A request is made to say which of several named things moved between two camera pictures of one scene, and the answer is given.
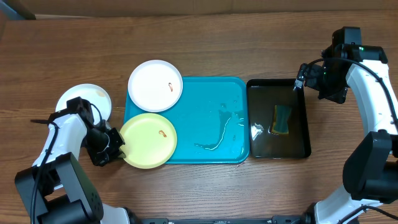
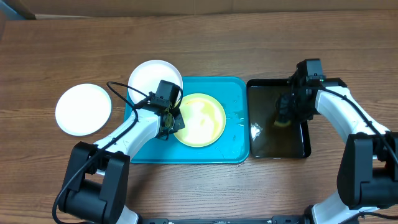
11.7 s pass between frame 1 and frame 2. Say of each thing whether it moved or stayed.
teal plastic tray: stayed
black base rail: stayed
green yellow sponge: moved
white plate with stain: stayed
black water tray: stayed
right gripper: moved
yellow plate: moved
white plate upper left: stayed
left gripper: moved
